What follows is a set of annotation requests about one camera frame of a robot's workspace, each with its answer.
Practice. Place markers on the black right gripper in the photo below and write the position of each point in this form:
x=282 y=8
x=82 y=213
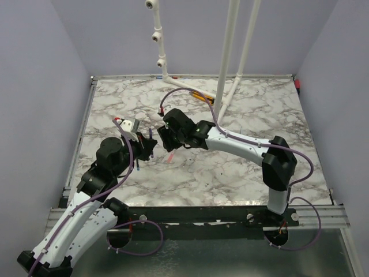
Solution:
x=164 y=132

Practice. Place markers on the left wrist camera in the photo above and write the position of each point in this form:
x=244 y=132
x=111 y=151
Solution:
x=130 y=128

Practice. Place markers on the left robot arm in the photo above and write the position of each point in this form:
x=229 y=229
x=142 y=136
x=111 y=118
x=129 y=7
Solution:
x=90 y=212

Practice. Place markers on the purple gel pen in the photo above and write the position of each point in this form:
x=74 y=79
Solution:
x=151 y=137

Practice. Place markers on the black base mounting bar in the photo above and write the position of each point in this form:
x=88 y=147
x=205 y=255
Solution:
x=212 y=222

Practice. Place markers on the red black clamp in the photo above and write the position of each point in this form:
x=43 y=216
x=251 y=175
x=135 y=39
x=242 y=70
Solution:
x=297 y=85

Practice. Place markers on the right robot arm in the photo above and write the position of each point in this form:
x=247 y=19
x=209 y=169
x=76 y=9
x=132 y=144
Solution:
x=273 y=156

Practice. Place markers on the red pen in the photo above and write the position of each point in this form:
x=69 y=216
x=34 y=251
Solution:
x=170 y=157

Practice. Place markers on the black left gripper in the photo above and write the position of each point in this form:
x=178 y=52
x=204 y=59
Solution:
x=145 y=145

